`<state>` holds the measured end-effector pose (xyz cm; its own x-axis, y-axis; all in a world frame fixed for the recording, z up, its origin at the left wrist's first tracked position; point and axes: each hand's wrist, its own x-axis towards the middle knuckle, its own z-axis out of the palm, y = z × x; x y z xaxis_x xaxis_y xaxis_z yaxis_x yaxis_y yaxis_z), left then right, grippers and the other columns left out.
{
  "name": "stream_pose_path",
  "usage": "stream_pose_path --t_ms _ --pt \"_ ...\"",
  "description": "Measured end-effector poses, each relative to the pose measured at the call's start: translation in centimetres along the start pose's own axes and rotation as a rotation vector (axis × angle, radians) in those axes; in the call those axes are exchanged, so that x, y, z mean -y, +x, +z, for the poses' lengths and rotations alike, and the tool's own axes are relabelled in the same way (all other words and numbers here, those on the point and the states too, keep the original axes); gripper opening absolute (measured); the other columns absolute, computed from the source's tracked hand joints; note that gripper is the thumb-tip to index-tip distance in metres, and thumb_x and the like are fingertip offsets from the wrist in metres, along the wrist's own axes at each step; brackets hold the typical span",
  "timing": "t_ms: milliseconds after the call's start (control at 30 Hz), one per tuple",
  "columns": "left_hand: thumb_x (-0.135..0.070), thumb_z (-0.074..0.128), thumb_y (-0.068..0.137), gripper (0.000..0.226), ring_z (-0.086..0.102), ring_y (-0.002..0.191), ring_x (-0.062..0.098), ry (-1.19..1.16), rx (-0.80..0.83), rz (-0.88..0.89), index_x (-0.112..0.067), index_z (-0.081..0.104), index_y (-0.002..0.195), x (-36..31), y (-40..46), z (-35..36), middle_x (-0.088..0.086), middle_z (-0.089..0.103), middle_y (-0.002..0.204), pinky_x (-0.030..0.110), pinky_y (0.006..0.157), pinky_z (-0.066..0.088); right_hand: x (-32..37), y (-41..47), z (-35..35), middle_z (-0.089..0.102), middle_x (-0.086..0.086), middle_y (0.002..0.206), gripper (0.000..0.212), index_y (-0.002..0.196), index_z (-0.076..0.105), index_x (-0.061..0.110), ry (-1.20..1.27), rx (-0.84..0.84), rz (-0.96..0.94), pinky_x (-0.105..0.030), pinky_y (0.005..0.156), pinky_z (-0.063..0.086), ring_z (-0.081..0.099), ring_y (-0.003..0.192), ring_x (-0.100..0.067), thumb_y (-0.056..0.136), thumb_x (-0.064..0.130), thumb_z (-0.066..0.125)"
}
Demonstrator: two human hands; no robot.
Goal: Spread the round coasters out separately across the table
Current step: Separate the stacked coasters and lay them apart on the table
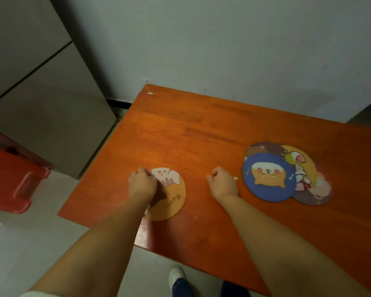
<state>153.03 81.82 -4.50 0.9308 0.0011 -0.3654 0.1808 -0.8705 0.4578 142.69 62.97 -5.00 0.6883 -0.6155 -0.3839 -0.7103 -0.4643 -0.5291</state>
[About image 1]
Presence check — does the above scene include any yellow rabbit coaster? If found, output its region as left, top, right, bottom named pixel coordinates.
left=279, top=145, right=319, bottom=192

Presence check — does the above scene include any person's left forearm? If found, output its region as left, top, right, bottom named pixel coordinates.
left=28, top=194, right=157, bottom=297

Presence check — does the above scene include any person's left white shoe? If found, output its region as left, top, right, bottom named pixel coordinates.
left=168, top=266, right=187, bottom=290

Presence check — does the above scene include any orange-brown wooden table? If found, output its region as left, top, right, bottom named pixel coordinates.
left=57, top=84, right=371, bottom=297

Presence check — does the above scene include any brown bear sun coaster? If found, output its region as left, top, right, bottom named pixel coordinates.
left=244, top=141, right=286, bottom=161

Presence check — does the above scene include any red plastic stool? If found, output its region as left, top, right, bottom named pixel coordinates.
left=0, top=125, right=55, bottom=215

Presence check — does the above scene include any grey refrigerator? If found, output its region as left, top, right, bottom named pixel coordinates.
left=0, top=0, right=117, bottom=180

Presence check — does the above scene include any white shirt sleeve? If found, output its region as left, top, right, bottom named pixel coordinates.
left=18, top=290, right=61, bottom=297

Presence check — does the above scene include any person's left hand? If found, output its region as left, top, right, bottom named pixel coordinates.
left=128, top=167, right=158, bottom=203

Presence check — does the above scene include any person's right forearm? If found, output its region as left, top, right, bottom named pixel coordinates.
left=218, top=193, right=371, bottom=297

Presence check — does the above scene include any person's right hand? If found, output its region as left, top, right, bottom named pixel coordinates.
left=206, top=166, right=239, bottom=202

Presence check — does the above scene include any blue shiba dog coaster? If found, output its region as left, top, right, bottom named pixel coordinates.
left=242, top=152, right=297, bottom=203

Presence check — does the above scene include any purple pink bear coaster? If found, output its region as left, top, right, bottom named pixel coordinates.
left=290, top=162, right=333, bottom=206

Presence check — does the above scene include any person's blue trouser leg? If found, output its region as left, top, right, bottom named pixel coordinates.
left=172, top=278, right=194, bottom=297
left=220, top=281, right=251, bottom=297

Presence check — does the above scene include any person's right blue trouser leg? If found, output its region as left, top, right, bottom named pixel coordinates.
left=220, top=281, right=251, bottom=297

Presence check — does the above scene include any orange cat coaster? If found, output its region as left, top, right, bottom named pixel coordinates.
left=143, top=167, right=187, bottom=222

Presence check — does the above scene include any person's left blue trouser leg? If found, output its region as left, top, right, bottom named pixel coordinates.
left=172, top=278, right=194, bottom=297

